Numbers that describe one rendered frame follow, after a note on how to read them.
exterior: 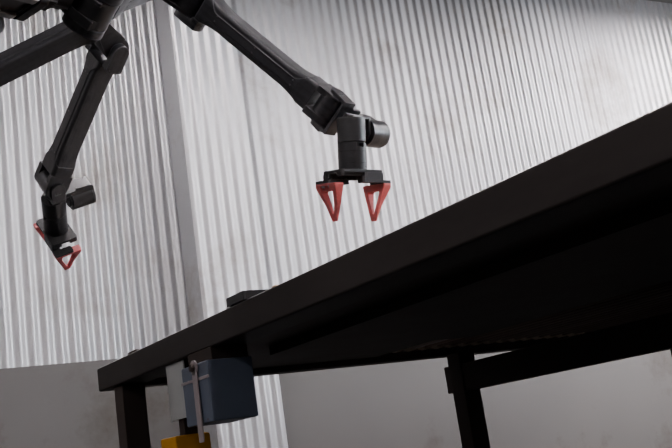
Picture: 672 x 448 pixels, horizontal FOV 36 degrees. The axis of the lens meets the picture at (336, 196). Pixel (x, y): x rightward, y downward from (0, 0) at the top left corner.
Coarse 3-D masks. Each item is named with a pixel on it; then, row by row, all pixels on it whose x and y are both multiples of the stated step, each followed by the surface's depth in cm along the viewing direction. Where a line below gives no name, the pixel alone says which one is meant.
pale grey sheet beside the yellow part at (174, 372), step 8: (168, 368) 224; (176, 368) 220; (168, 376) 224; (176, 376) 220; (168, 384) 224; (176, 384) 220; (168, 392) 224; (176, 392) 220; (176, 400) 220; (184, 400) 216; (176, 408) 220; (184, 408) 216; (176, 416) 220; (184, 416) 216
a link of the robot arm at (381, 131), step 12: (336, 96) 202; (348, 108) 203; (312, 120) 206; (336, 120) 203; (372, 120) 205; (324, 132) 204; (336, 132) 206; (372, 132) 204; (384, 132) 206; (372, 144) 205; (384, 144) 208
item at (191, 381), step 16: (208, 352) 203; (224, 352) 204; (240, 352) 205; (192, 368) 204; (208, 368) 200; (224, 368) 202; (240, 368) 204; (192, 384) 206; (208, 384) 200; (224, 384) 201; (240, 384) 203; (192, 400) 206; (208, 400) 200; (224, 400) 200; (240, 400) 202; (256, 400) 204; (192, 416) 206; (208, 416) 200; (224, 416) 199; (240, 416) 201
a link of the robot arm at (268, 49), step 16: (208, 0) 210; (224, 0) 214; (176, 16) 214; (208, 16) 210; (224, 16) 209; (224, 32) 209; (240, 32) 208; (256, 32) 210; (240, 48) 209; (256, 48) 207; (272, 48) 207; (256, 64) 208; (272, 64) 206; (288, 64) 205; (288, 80) 205; (304, 80) 204; (320, 80) 205; (304, 96) 204; (320, 96) 204; (304, 112) 205; (320, 112) 203
